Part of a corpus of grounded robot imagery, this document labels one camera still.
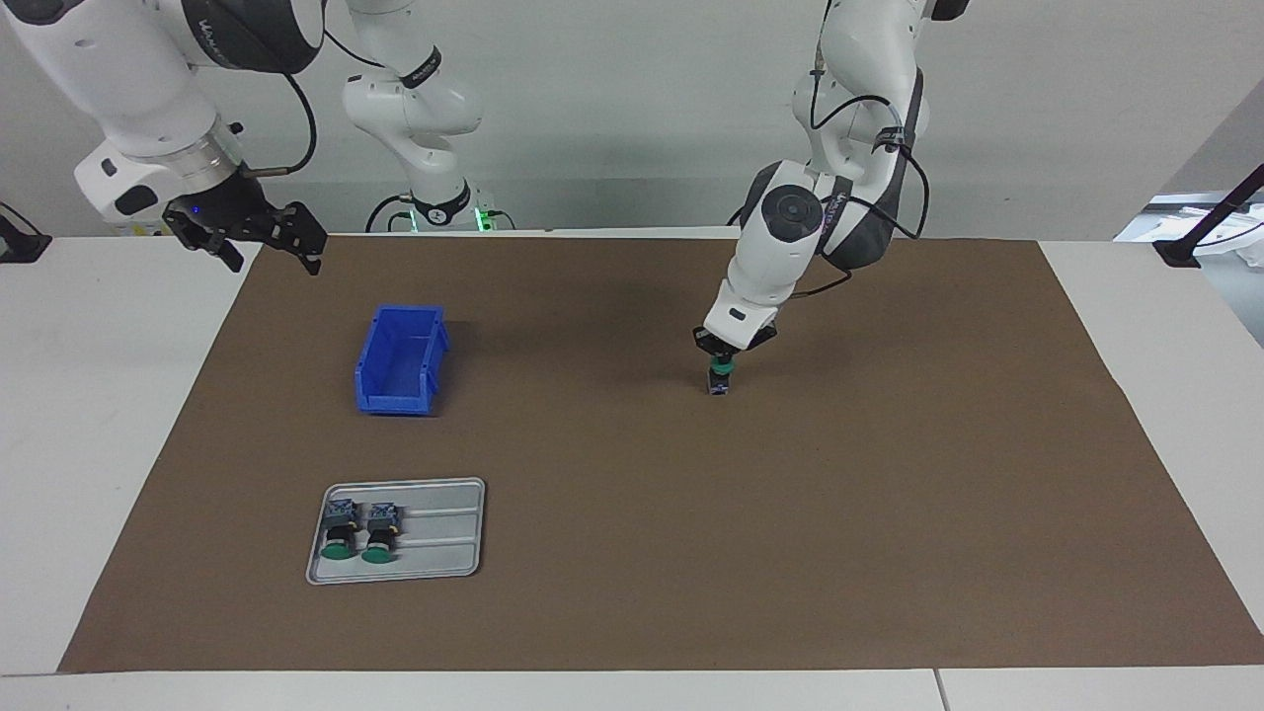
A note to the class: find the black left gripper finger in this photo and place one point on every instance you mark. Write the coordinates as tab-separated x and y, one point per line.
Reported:
758	338
711	344

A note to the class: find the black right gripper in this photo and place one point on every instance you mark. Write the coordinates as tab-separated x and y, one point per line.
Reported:
222	212

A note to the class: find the green push button switch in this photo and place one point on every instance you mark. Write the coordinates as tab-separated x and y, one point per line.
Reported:
720	383
380	531
339	528

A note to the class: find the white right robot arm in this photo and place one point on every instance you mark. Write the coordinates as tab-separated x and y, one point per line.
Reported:
128	79

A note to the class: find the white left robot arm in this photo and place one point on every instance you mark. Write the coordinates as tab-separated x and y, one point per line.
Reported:
780	237

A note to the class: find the white cardboard box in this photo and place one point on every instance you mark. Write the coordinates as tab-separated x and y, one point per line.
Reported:
138	229

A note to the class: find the brown table mat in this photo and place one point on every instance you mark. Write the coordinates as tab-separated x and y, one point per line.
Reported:
691	543

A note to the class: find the blue plastic storage bin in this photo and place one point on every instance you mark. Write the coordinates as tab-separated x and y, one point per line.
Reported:
400	390

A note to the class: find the grey metal tray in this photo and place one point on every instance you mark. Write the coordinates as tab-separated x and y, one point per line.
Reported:
444	538

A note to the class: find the white paper pile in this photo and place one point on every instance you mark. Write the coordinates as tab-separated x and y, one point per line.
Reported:
1145	222

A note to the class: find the black clamp bracket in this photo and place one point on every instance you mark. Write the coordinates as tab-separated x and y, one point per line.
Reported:
20	247

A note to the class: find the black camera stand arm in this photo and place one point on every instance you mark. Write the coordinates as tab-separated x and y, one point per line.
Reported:
1175	254

